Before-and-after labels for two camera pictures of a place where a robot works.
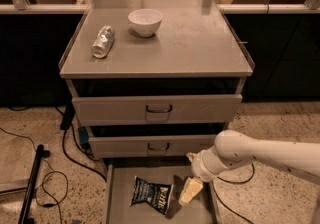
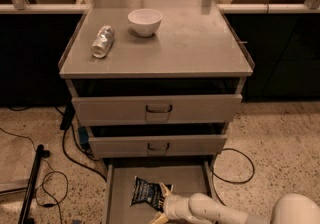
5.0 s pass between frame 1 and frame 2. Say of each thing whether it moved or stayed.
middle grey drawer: stayed
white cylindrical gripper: moved
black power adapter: stayed
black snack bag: stayed
